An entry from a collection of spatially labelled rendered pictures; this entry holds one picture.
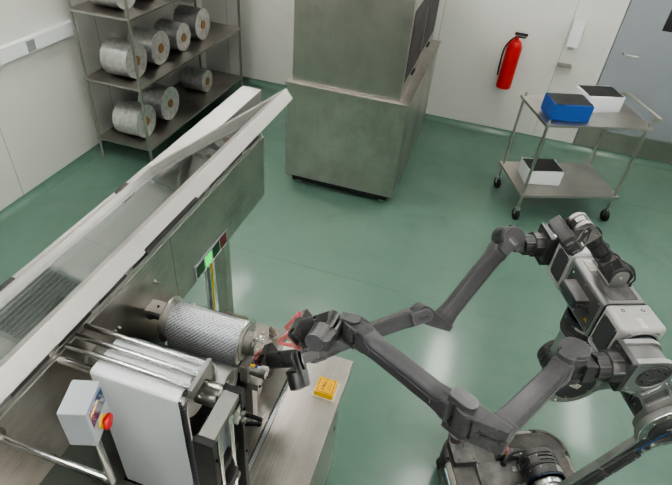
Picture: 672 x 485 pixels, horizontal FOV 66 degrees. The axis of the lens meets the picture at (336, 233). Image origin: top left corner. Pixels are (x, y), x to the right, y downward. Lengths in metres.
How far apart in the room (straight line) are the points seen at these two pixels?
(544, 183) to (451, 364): 2.00
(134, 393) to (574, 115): 3.67
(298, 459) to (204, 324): 0.54
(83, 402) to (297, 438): 0.98
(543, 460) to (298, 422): 1.19
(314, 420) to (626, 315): 1.03
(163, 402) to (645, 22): 5.19
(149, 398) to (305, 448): 0.66
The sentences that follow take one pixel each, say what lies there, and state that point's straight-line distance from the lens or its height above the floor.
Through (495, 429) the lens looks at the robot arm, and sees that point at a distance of 1.25.
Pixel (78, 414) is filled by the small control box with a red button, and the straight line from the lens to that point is 1.02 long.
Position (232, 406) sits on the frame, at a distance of 1.29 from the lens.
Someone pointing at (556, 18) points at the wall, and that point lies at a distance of 5.61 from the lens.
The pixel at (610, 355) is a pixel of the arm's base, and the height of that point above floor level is 1.49.
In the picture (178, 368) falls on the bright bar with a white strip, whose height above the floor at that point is 1.46.
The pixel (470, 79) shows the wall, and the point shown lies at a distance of 5.79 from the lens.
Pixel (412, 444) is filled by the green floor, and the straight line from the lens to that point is 2.96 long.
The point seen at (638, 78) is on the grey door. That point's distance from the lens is 5.88.
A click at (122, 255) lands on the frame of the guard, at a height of 1.99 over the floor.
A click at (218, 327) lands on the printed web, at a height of 1.31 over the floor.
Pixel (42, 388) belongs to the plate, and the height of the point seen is 1.40.
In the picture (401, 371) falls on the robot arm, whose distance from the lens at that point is 1.33.
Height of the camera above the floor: 2.52
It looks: 38 degrees down
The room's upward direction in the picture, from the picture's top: 6 degrees clockwise
